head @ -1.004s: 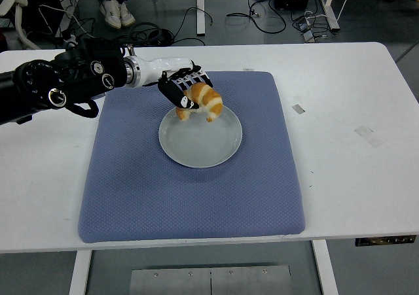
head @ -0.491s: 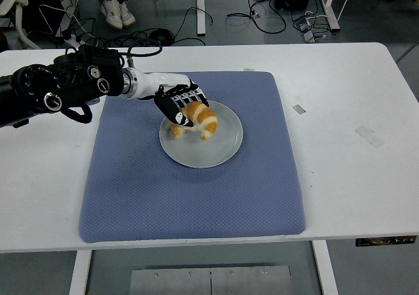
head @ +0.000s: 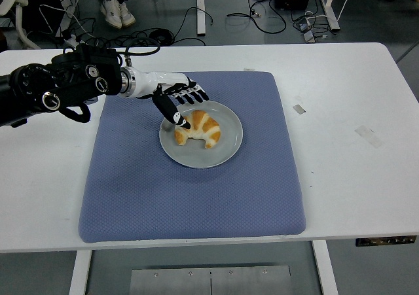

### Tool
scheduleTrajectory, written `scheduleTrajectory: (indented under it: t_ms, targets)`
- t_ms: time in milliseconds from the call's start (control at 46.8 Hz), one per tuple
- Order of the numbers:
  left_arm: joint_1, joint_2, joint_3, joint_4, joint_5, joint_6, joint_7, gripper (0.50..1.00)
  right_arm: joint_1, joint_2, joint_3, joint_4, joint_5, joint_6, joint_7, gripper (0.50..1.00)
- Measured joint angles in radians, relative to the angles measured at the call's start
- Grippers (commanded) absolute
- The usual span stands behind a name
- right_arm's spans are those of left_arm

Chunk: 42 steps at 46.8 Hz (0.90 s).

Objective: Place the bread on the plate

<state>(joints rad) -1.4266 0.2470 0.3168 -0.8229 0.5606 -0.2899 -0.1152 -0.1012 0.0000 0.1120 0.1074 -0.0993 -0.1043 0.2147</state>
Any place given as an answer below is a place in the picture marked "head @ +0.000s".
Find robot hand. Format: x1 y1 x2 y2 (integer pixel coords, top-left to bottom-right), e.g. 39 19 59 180
134 71 210 130

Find croissant bread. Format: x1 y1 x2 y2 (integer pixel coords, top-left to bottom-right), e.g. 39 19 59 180
173 109 222 149

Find grey round plate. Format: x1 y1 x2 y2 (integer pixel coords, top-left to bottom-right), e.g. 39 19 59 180
158 100 244 169

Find grey metal plate with screws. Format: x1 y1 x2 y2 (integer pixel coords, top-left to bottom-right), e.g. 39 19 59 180
130 265 292 295

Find person's foot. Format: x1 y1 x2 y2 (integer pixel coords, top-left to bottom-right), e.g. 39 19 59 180
118 1 137 26
99 0 124 29

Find white narrow desk leg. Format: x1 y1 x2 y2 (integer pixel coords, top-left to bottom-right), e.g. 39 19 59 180
195 0 207 36

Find blue quilted mat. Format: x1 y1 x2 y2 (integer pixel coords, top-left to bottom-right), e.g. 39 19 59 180
77 71 307 244

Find white office chair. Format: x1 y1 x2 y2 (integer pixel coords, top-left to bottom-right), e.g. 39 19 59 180
0 0 42 50

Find grey power adapter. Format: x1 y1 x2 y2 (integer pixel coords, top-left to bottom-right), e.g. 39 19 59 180
293 16 312 33

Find white wide desk leg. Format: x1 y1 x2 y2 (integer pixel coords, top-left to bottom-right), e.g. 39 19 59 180
314 0 340 31

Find white table leg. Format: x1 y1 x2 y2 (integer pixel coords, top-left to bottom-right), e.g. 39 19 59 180
67 249 93 295
310 241 340 295

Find large clear tape piece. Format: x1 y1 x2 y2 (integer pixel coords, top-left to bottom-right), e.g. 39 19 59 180
354 125 384 149

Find table control panel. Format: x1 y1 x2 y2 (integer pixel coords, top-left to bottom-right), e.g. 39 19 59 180
355 235 417 247

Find black coiled cable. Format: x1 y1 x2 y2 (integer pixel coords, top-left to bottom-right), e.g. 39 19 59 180
148 28 175 46

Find black long looped cable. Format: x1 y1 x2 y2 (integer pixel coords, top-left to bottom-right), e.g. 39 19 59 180
172 7 215 46

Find black thin floor cable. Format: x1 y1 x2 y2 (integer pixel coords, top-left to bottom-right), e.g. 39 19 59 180
225 10 287 34

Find white cable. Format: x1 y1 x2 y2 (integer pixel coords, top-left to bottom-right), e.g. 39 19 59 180
337 0 374 20

